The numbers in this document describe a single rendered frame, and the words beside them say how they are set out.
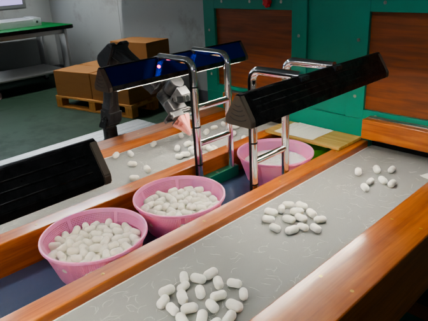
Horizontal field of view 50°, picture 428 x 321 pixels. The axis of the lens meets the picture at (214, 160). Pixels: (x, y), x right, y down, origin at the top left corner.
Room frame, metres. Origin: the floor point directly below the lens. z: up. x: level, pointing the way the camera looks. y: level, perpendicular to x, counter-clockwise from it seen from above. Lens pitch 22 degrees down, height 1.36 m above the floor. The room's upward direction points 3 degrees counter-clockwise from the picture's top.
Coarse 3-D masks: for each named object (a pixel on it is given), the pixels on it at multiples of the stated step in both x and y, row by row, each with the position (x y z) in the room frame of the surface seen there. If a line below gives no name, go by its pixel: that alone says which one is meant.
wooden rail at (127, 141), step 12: (216, 108) 2.11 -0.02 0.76; (204, 120) 1.96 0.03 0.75; (132, 132) 1.81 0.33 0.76; (144, 132) 1.80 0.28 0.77; (156, 132) 1.80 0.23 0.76; (168, 132) 1.82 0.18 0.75; (108, 144) 1.68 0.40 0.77; (120, 144) 1.68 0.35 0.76; (132, 144) 1.70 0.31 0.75; (144, 144) 1.73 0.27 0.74; (108, 156) 1.61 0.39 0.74
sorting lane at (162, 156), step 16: (208, 128) 1.89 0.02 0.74; (224, 128) 1.88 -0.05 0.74; (240, 128) 1.87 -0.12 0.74; (160, 144) 1.72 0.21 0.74; (176, 144) 1.71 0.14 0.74; (224, 144) 1.68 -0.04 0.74; (112, 160) 1.57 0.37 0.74; (128, 160) 1.56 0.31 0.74; (144, 160) 1.55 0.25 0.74; (160, 160) 1.55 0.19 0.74; (176, 160) 1.54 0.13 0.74; (112, 176) 1.43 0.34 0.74; (128, 176) 1.42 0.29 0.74; (144, 176) 1.41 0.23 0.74; (96, 192) 1.31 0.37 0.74; (48, 208) 1.22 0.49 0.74; (64, 208) 1.21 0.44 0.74; (16, 224) 1.13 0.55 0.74
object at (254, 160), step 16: (288, 64) 1.33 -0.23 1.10; (304, 64) 1.29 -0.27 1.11; (320, 64) 1.25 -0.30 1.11; (256, 80) 1.25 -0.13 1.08; (304, 80) 1.12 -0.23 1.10; (256, 128) 1.24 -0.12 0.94; (288, 128) 1.34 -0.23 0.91; (256, 144) 1.24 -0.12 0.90; (288, 144) 1.34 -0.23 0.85; (256, 160) 1.24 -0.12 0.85; (288, 160) 1.34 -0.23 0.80; (256, 176) 1.24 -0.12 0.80
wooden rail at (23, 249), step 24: (240, 144) 1.61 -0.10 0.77; (168, 168) 1.41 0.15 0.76; (192, 168) 1.42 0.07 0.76; (216, 168) 1.50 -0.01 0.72; (240, 168) 1.58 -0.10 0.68; (120, 192) 1.25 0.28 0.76; (48, 216) 1.12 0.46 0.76; (96, 216) 1.17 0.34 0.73; (0, 240) 1.01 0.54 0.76; (24, 240) 1.03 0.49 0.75; (0, 264) 0.98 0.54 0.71; (24, 264) 1.02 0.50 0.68
